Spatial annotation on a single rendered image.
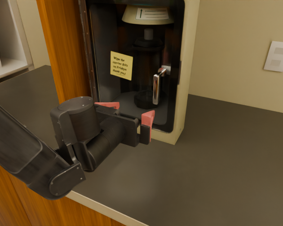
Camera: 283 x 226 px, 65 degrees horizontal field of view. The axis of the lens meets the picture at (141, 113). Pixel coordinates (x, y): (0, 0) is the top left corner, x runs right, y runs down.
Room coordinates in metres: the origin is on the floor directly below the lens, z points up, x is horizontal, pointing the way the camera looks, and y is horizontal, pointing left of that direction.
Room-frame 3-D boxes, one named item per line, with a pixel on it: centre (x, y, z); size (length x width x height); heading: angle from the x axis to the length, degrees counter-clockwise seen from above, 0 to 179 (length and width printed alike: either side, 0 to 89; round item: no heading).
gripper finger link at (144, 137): (0.41, 0.00, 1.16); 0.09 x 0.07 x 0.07; 154
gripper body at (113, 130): (0.36, 0.07, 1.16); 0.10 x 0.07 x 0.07; 64
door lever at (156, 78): (0.57, -0.05, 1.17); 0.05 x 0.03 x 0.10; 154
